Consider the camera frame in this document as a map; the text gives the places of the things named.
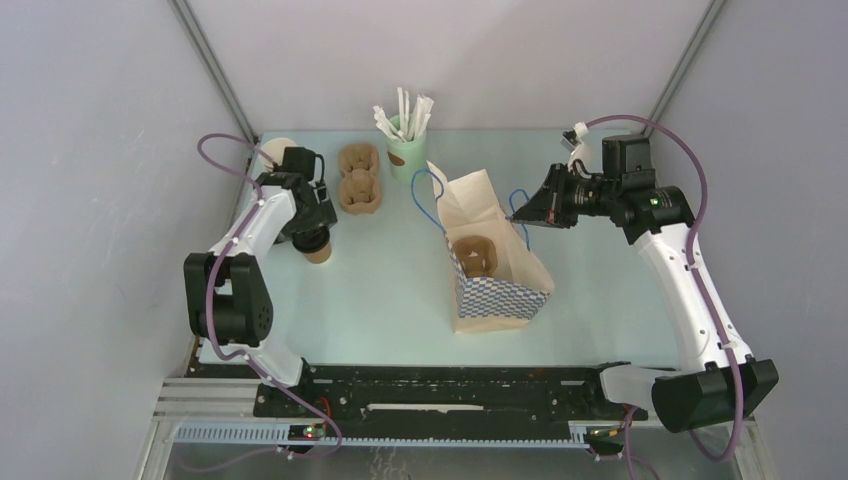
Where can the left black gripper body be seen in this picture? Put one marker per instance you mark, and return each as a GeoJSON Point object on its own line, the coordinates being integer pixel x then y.
{"type": "Point", "coordinates": [313, 215]}

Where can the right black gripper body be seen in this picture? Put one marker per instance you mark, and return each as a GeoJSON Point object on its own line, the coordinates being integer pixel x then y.
{"type": "Point", "coordinates": [590, 197]}

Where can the black plastic cup lid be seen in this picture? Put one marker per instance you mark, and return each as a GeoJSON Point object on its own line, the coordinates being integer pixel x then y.
{"type": "Point", "coordinates": [311, 241]}

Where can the blue checkered paper bag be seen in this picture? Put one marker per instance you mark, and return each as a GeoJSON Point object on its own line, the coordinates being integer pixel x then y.
{"type": "Point", "coordinates": [466, 206]}

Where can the brown paper coffee cup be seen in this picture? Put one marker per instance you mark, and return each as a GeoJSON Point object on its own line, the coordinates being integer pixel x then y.
{"type": "Point", "coordinates": [321, 255]}

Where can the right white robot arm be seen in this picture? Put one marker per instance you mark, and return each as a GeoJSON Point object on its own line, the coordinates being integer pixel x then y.
{"type": "Point", "coordinates": [718, 379]}

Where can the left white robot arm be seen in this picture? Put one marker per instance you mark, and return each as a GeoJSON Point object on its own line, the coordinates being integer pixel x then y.
{"type": "Point", "coordinates": [228, 302]}

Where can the stack of paper cups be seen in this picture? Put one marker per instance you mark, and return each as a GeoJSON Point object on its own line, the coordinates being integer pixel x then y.
{"type": "Point", "coordinates": [272, 152]}

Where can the green straw holder cup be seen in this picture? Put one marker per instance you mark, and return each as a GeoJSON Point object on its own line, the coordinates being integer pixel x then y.
{"type": "Point", "coordinates": [407, 157]}

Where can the white wrapped straws bundle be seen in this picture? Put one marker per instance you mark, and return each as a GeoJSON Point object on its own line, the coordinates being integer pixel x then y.
{"type": "Point", "coordinates": [411, 124]}

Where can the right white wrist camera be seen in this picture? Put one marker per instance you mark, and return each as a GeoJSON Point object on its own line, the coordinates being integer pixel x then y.
{"type": "Point", "coordinates": [574, 140]}

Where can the aluminium frame rail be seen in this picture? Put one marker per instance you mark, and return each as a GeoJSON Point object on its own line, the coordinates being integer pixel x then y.
{"type": "Point", "coordinates": [221, 412]}

